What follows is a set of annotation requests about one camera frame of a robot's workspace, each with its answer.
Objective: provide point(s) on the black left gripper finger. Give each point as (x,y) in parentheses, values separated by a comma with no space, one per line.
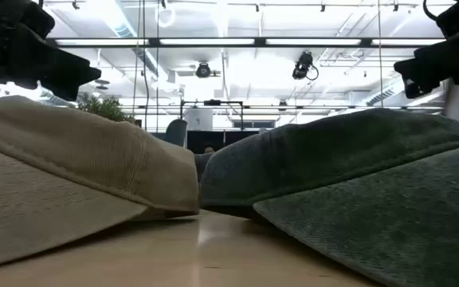
(64,71)

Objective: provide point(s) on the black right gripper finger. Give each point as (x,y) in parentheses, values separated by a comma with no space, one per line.
(444,64)

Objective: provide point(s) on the grey-green cap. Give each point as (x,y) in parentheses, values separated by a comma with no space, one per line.
(353,179)

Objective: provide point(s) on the green leafy plant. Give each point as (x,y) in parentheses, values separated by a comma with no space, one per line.
(105,107)

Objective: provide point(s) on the grey office chair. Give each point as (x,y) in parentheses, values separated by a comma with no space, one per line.
(176,132)

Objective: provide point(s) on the person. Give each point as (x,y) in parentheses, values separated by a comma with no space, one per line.
(209,150)

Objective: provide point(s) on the round black ceiling camera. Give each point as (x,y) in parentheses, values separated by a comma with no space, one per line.
(203,70)

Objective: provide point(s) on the black metal frame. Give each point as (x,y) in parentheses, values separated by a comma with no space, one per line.
(212,103)

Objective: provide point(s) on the dark partition wall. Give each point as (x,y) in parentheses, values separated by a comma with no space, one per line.
(223,139)

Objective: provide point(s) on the black ceiling light rail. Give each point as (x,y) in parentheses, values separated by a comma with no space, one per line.
(249,42)

